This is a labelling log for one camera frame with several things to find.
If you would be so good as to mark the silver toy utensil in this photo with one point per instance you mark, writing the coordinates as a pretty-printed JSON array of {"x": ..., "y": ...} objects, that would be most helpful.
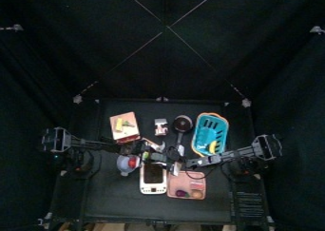
[{"x": 174, "y": 169}]

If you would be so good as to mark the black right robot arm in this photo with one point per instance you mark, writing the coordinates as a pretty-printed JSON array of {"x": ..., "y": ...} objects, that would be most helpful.
[{"x": 245, "y": 150}]

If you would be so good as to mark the red white toy sushi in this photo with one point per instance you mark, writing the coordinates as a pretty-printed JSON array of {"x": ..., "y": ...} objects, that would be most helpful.
[{"x": 195, "y": 185}]

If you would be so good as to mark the green toy vegetable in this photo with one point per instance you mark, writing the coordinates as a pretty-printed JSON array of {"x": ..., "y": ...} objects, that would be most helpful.
[{"x": 128, "y": 124}]

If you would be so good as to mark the yellow toy food piece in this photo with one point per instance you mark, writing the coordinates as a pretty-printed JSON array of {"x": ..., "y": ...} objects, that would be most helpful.
[{"x": 119, "y": 124}]

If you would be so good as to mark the teal basket with orange rim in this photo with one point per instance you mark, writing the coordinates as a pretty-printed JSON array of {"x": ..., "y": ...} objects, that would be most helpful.
[{"x": 209, "y": 131}]

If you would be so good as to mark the black toy frying pan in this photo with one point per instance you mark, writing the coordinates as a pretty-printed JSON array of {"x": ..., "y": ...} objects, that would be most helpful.
[{"x": 182, "y": 124}]

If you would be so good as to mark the red toy tomato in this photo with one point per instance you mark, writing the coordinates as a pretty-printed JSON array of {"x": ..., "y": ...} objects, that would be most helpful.
[{"x": 132, "y": 162}]

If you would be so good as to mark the white toy oven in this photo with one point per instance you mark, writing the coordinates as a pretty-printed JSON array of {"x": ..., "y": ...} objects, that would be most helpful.
[{"x": 152, "y": 177}]

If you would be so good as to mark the purple toy eggplant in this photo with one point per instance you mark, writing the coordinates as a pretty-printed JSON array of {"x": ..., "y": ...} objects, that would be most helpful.
[{"x": 182, "y": 193}]

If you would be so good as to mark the green sushi roll toy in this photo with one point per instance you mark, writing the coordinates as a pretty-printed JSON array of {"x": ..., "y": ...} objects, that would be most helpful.
[{"x": 144, "y": 155}]

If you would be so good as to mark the pink tray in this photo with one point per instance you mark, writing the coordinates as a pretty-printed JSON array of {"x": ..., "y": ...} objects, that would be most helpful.
[{"x": 186, "y": 185}]

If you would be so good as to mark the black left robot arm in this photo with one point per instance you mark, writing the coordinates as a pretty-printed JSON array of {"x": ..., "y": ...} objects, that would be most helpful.
[{"x": 76, "y": 142}]

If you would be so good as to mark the black printed label plate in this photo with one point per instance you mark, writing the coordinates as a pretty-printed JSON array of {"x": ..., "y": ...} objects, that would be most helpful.
[{"x": 249, "y": 203}]

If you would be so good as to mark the white orange toy piece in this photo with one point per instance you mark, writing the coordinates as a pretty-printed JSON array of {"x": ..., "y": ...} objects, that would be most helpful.
[{"x": 155, "y": 144}]

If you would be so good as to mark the metal frame clamp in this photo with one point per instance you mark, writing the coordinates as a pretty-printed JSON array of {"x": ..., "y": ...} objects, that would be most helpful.
[
  {"x": 316, "y": 29},
  {"x": 160, "y": 99},
  {"x": 77, "y": 98},
  {"x": 245, "y": 102},
  {"x": 15, "y": 27}
]

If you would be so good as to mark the yellow toy banana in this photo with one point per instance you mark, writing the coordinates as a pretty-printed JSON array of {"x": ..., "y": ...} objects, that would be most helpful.
[{"x": 213, "y": 147}]

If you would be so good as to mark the blue toy in basket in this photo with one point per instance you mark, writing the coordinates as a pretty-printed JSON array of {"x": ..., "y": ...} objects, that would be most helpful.
[{"x": 205, "y": 137}]

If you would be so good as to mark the orange toy fruit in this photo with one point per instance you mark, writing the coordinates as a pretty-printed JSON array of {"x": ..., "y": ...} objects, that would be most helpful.
[{"x": 195, "y": 193}]

